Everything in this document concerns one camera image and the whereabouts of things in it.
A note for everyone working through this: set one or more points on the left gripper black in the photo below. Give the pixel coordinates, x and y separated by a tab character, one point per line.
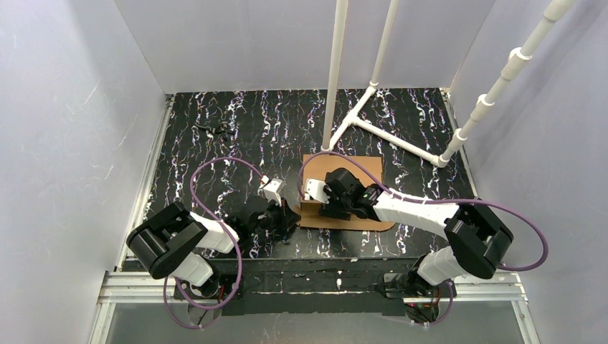
283	220

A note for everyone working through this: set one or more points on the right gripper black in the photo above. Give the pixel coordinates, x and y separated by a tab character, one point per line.
328	207

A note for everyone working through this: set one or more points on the brown cardboard box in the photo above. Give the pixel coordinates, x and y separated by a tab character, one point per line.
317	169

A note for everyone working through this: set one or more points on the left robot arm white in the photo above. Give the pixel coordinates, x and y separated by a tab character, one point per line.
165	243

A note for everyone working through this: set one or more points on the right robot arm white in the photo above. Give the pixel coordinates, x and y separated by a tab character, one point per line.
477	239

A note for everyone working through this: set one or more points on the small black clip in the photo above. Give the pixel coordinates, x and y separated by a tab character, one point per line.
222	130

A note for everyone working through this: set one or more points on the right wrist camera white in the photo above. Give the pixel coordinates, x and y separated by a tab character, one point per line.
314	191

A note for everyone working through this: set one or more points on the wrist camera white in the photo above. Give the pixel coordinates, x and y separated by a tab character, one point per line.
272	188
314	191

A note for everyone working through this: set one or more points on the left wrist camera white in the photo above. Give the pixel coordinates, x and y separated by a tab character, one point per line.
272	188

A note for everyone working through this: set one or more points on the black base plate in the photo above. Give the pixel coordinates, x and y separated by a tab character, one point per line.
336	285

